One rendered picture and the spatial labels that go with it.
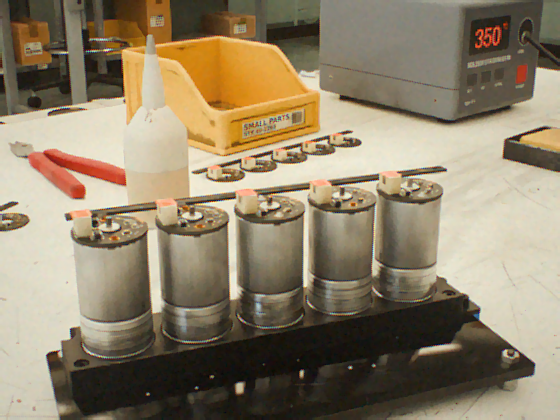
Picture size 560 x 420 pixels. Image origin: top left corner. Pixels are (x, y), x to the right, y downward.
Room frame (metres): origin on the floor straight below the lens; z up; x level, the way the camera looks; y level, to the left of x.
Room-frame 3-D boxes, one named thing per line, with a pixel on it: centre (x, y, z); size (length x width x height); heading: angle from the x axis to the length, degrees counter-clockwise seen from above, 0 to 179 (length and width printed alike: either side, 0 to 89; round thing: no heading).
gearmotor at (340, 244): (0.27, -0.02, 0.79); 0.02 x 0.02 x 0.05
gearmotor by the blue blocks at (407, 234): (0.28, -0.05, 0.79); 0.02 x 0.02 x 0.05
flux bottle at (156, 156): (0.41, 0.07, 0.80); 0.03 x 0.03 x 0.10
